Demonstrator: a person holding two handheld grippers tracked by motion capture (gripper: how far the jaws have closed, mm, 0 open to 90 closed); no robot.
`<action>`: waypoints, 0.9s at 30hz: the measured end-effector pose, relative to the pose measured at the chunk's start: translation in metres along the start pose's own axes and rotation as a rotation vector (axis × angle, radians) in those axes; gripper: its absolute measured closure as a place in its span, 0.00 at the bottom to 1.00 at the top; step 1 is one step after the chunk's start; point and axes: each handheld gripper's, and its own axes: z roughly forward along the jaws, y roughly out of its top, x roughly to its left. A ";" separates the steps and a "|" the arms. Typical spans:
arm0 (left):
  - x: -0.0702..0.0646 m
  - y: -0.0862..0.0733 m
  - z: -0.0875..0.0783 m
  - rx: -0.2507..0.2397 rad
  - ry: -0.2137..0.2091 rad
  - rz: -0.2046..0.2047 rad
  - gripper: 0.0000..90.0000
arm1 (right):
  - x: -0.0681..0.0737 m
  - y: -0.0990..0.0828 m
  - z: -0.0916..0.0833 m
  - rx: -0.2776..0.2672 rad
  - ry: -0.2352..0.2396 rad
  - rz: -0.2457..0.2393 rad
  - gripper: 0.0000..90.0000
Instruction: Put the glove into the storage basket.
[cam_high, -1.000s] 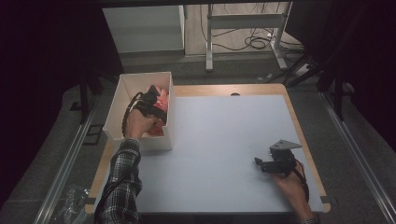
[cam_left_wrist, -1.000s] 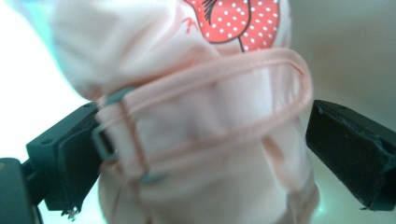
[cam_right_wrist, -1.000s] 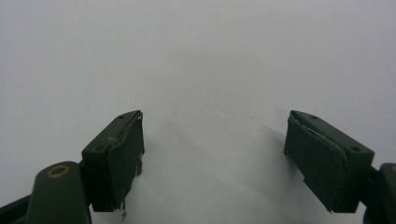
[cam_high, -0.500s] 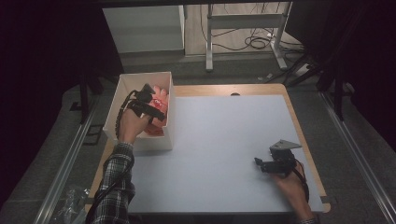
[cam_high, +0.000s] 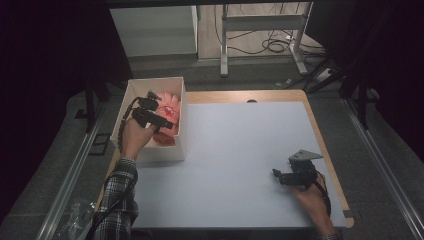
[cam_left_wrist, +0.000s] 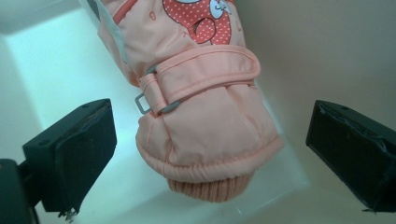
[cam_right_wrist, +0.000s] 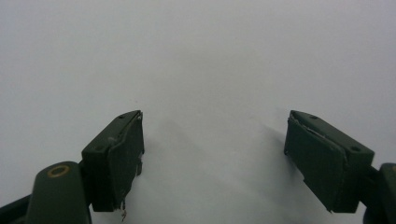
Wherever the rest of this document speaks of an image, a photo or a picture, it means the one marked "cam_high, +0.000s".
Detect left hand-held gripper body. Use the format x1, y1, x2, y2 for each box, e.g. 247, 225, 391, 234
131, 90, 165, 130

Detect clear plastic bag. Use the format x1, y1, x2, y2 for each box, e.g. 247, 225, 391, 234
53, 197, 97, 240

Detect person's left hand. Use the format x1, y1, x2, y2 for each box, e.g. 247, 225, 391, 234
119, 117, 158, 162

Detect wooden table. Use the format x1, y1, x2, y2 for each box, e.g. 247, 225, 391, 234
94, 88, 355, 230

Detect pale blue table mat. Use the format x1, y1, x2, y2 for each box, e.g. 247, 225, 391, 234
129, 101, 348, 230

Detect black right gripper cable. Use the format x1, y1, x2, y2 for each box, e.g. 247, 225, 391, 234
314, 169, 333, 218

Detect white metal desk frame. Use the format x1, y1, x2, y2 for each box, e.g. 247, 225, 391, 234
219, 1, 315, 78

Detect white power strip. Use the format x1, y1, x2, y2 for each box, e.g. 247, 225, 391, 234
315, 67, 333, 83

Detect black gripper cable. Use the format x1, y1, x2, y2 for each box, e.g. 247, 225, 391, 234
85, 96, 148, 240
314, 169, 333, 218

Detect black metal stand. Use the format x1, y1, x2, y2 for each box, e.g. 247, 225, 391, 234
339, 75, 382, 131
83, 75, 112, 134

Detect white cabinet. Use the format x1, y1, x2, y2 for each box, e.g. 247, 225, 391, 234
109, 5, 199, 58

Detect metal floor rail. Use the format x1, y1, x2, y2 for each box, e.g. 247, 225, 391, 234
34, 102, 108, 240
342, 97, 424, 240

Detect white storage box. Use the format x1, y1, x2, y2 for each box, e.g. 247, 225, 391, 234
109, 76, 188, 164

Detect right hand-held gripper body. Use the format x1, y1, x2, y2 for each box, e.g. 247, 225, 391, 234
277, 149, 325, 192

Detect person's right hand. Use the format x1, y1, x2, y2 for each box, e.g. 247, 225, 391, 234
290, 174, 332, 231

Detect black floor cables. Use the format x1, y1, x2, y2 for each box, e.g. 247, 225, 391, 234
213, 3, 327, 58

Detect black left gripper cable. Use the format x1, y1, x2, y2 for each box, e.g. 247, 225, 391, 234
85, 96, 148, 240

